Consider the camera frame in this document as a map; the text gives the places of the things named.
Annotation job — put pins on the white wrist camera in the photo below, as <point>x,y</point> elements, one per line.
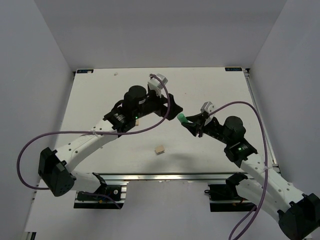
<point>206,109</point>
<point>156,83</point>

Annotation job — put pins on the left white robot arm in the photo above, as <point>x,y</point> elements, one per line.
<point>57,167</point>

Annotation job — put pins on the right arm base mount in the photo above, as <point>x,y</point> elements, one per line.
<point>225,198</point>

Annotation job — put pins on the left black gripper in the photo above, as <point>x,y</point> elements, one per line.
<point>162,105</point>

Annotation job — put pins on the green cylinder block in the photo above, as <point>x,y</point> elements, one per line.
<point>182,118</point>

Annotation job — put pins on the aluminium right side rail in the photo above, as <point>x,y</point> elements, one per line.
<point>270,151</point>

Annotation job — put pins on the blue corner label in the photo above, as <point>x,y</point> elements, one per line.
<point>233,69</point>
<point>84,71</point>

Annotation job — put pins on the aluminium rail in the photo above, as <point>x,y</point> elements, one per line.
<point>270,151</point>
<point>162,177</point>

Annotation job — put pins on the left blue corner label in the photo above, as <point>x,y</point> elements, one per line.
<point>84,71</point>

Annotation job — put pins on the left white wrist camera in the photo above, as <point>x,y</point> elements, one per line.
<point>156,83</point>

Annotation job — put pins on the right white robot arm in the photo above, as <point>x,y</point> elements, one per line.
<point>296,213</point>

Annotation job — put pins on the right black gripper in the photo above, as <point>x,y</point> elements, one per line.
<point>201,124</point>

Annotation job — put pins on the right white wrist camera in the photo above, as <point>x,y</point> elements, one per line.
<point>206,109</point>

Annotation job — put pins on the aluminium front rail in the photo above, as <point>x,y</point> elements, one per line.
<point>162,177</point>

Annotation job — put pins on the small light wood block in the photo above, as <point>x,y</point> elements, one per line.
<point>159,150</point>

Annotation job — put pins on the right blue corner label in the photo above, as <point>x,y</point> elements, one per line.
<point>233,69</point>

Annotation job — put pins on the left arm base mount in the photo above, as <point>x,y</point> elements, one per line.
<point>112,198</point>

